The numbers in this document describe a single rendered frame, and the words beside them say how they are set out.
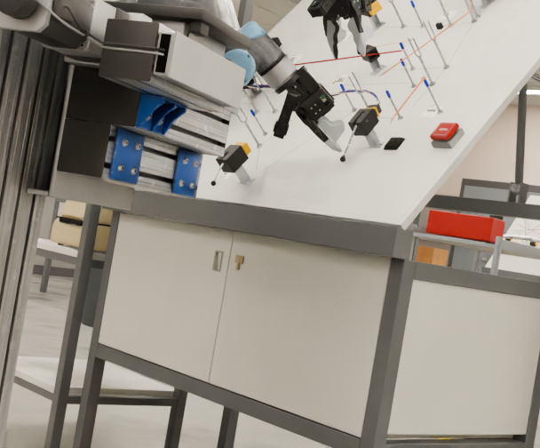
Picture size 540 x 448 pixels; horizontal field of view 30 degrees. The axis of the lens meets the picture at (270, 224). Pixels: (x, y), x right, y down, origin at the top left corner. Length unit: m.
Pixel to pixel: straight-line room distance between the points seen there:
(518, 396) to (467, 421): 0.20
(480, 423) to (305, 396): 0.43
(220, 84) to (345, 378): 0.86
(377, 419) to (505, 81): 0.86
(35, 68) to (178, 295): 1.16
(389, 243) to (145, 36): 0.85
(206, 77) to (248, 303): 1.03
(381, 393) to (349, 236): 0.35
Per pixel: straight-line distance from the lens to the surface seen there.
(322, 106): 2.32
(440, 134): 2.32
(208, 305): 2.66
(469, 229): 5.15
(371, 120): 2.44
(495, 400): 2.52
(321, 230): 2.31
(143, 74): 1.52
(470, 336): 2.40
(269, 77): 2.31
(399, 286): 2.18
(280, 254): 2.46
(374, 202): 2.27
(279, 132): 2.35
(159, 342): 2.82
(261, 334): 2.49
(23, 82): 1.74
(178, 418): 3.43
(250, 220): 2.50
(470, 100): 2.47
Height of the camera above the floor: 0.80
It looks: 1 degrees up
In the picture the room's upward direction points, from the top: 10 degrees clockwise
